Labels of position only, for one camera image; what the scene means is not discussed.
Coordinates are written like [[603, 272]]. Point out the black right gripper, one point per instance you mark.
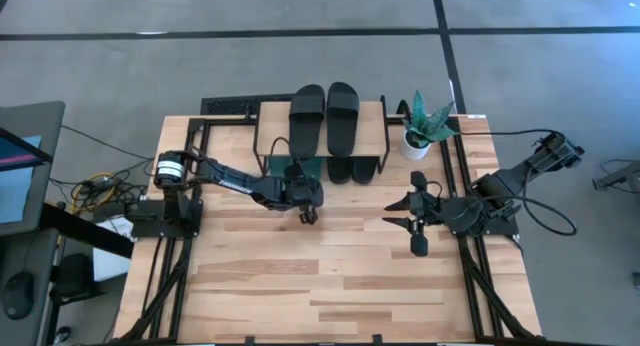
[[429, 211]]

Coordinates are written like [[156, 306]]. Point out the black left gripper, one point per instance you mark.
[[302, 193]]

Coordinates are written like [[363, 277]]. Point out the green rubber slide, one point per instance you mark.
[[277, 168], [315, 167]]

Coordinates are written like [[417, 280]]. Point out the black rubber slide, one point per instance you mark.
[[340, 171], [342, 126], [366, 171], [306, 126]]

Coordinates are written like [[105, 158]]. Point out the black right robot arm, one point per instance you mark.
[[505, 181]]

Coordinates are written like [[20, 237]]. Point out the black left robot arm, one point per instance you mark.
[[240, 183]]

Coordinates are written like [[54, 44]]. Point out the green plant in white pot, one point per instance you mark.
[[425, 123]]

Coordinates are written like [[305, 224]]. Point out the black perforated panel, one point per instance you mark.
[[225, 106]]

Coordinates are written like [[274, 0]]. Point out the black power box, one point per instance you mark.
[[112, 212]]

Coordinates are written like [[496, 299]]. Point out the white box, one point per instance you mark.
[[110, 261]]

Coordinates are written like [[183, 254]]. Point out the grey metal floor stand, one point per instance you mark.
[[620, 176]]

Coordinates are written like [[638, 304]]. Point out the black desk beam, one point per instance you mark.
[[85, 231]]

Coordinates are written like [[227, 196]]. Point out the grey side desk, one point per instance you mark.
[[42, 266]]

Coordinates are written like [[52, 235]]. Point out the dark computer monitor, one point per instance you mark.
[[30, 186]]

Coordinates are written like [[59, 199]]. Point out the small black round object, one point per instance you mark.
[[63, 334]]

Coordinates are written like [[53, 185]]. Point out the black computer mouse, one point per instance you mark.
[[17, 296]]

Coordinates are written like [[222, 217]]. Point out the wooden shelf with black frame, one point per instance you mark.
[[272, 131]]

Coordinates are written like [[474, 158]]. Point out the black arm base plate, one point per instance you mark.
[[150, 228], [507, 228]]

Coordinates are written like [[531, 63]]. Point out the black aluminium table frame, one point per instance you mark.
[[195, 124]]

